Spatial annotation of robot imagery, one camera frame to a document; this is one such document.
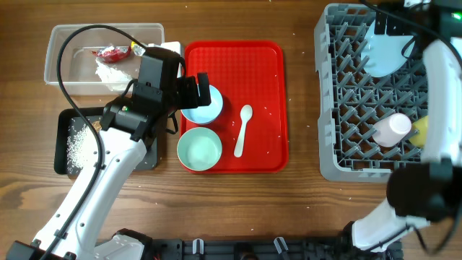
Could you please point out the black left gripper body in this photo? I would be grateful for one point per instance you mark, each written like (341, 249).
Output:
(187, 93)

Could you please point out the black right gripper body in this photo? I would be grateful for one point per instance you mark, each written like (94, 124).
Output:
(393, 24)

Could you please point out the light blue bowl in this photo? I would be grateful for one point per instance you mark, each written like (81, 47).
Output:
(206, 114)

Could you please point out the large light blue plate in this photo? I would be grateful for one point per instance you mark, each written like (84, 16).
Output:
(385, 54)

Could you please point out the green bowl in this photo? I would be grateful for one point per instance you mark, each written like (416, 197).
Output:
(199, 149)

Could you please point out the yellow snack wrapper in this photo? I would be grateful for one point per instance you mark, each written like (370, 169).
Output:
(137, 49)

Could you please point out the white tissue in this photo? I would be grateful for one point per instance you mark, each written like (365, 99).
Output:
(114, 79)

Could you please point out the red snack wrapper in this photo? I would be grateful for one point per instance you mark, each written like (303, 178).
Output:
(112, 54)

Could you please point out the brown food lump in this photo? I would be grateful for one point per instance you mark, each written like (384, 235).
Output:
(96, 125)

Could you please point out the pink plastic cup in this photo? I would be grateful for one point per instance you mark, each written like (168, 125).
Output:
(391, 130)

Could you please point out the yellow plastic cup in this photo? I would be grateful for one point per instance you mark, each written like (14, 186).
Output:
(420, 128)

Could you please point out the white rice pile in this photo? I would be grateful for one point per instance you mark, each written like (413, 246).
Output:
(81, 149)

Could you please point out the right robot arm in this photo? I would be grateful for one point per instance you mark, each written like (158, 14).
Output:
(420, 195)

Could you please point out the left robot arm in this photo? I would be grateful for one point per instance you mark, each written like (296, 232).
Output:
(129, 126)

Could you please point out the black food waste tray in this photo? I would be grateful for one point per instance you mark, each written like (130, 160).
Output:
(68, 118)

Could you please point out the grey dishwasher rack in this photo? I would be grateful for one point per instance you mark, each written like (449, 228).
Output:
(353, 100)

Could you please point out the clear plastic waste bin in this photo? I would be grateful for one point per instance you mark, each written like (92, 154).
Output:
(78, 64)

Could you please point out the white plastic spoon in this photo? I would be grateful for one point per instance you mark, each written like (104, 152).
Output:
(245, 115)

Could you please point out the red plastic tray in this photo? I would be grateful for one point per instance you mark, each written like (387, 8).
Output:
(246, 72)

